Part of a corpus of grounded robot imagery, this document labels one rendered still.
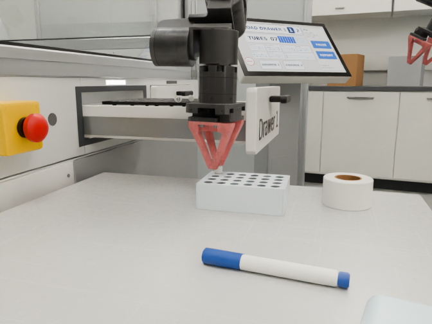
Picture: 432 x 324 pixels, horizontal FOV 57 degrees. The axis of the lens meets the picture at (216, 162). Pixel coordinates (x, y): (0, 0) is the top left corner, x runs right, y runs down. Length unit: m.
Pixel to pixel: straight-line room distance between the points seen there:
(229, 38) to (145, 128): 0.25
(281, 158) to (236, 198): 1.22
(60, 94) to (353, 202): 0.51
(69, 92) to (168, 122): 0.19
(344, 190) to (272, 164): 1.17
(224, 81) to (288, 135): 1.20
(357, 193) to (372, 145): 3.14
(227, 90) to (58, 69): 0.31
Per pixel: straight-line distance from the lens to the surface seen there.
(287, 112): 1.75
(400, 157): 3.74
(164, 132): 0.73
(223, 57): 0.58
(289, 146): 1.78
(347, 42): 4.42
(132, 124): 0.75
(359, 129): 3.71
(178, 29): 0.61
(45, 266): 0.44
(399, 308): 0.28
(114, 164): 0.91
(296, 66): 1.67
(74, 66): 0.80
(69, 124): 0.77
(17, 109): 0.61
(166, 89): 1.11
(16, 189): 0.68
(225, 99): 0.58
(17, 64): 0.68
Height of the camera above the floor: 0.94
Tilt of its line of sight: 11 degrees down
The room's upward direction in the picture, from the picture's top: straight up
